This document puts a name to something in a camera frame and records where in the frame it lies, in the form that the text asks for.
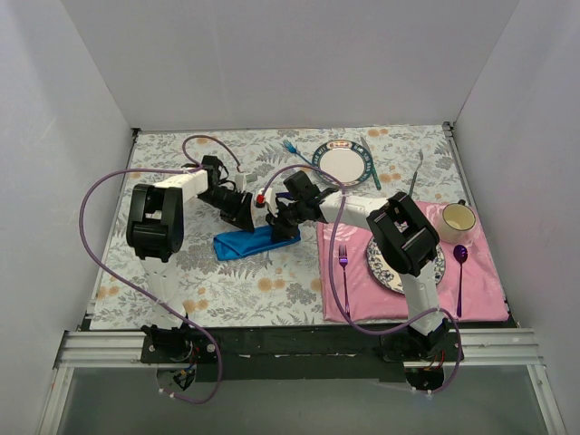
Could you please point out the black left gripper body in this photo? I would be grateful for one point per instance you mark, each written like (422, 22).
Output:
(245, 210)

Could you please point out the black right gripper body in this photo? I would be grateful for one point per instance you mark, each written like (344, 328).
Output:
(281, 222)

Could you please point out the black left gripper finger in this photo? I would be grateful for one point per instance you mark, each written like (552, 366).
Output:
(246, 204)
(243, 222)

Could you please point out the blue satin napkin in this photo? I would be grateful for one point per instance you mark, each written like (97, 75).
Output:
(240, 244)

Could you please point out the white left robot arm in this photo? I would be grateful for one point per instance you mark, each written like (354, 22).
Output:
(156, 230)

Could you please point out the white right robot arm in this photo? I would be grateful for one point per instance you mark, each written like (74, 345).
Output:
(405, 237)

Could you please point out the floral tablecloth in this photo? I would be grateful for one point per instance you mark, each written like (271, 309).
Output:
(280, 287)

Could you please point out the white plate teal rim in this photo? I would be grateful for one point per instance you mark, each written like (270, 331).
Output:
(343, 160)

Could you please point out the purple metallic fork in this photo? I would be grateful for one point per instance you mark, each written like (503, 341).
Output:
(343, 262)

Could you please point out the blue fork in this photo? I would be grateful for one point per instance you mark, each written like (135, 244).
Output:
(290, 147)

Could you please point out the blue floral dinner plate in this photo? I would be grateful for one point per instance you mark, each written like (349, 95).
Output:
(388, 277)

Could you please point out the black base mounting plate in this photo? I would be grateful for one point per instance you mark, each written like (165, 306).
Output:
(288, 353)

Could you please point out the cream ceramic mug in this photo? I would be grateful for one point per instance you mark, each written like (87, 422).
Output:
(455, 222)

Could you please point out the purple metallic spoon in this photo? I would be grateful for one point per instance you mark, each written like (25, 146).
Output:
(461, 255)

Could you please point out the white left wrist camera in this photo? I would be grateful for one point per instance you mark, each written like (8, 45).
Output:
(242, 179)

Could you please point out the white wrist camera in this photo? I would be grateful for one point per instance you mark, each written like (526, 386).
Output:
(266, 198)
(242, 179)

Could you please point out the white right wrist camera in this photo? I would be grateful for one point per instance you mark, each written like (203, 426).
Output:
(266, 198)

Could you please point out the aluminium frame rail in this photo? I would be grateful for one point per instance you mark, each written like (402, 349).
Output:
(481, 347)

